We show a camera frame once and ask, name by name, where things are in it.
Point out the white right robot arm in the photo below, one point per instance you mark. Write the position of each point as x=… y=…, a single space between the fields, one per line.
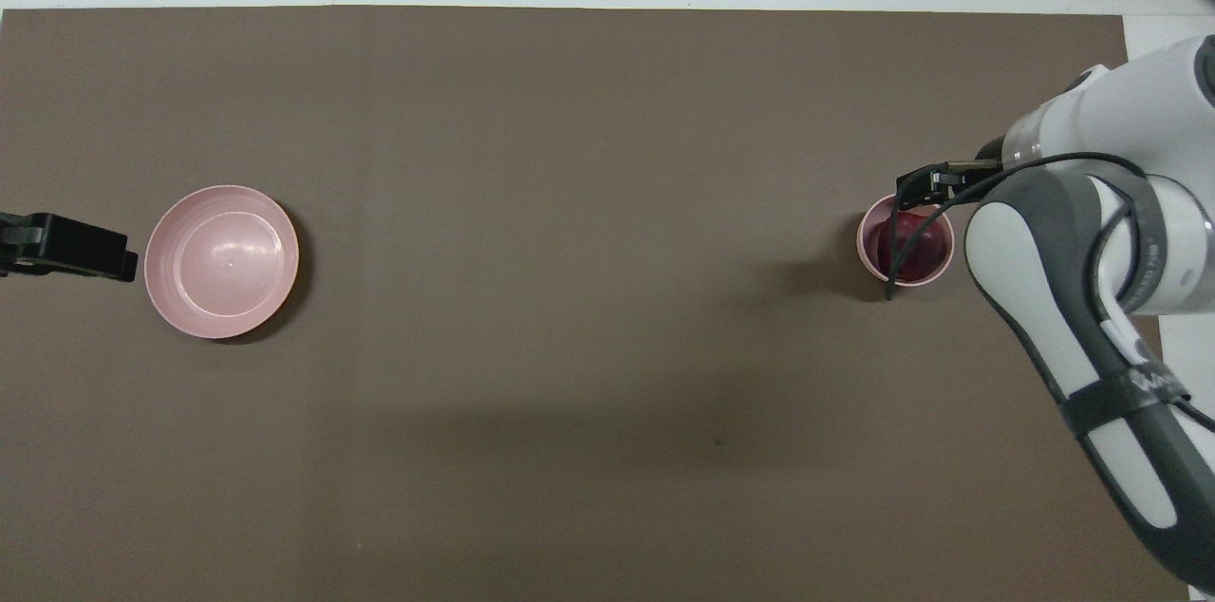
x=1063 y=241

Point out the pink plate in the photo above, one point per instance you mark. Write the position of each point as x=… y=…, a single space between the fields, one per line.
x=221 y=260

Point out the brown table mat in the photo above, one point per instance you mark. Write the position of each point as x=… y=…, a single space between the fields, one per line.
x=588 y=298

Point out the dark red apple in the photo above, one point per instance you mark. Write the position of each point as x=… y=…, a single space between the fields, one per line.
x=925 y=251

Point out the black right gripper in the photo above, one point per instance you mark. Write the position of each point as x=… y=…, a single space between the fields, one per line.
x=992 y=152

